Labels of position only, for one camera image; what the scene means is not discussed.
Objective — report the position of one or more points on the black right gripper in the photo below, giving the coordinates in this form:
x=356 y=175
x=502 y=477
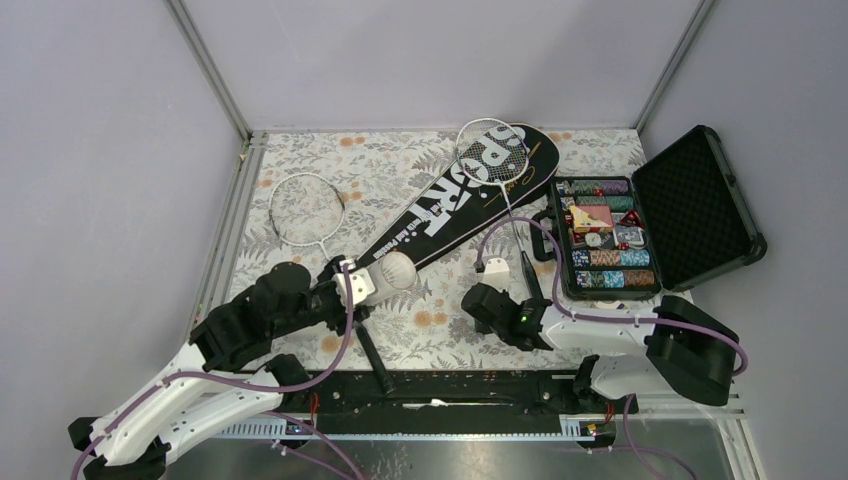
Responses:
x=483 y=328

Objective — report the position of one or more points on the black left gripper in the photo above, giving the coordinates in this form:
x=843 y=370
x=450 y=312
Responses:
x=338 y=322

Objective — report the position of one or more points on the floral table mat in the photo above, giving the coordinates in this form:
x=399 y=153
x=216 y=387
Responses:
x=378 y=174

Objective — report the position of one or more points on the white racket black handle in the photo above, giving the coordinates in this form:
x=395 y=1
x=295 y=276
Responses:
x=305 y=210

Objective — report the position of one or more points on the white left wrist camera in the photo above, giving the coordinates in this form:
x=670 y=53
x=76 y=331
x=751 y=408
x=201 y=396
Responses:
x=354 y=287

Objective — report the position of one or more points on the red playing card box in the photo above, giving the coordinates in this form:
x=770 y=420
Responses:
x=591 y=218

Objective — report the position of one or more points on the white shuttlecock tube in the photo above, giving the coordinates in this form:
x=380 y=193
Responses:
x=393 y=273

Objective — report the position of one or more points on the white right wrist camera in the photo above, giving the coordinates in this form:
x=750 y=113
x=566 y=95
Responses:
x=495 y=273

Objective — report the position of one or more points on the black poker chip case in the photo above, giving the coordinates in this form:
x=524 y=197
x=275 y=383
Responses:
x=681 y=220

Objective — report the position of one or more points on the black racket cover bag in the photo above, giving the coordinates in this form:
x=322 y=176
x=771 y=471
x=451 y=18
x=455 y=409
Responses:
x=453 y=209

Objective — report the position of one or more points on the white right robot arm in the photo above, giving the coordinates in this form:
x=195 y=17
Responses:
x=677 y=347

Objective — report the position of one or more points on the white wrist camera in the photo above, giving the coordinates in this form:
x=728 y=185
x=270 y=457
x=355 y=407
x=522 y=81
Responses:
x=354 y=287
x=495 y=273

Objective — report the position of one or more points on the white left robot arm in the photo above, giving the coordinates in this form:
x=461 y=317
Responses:
x=203 y=390

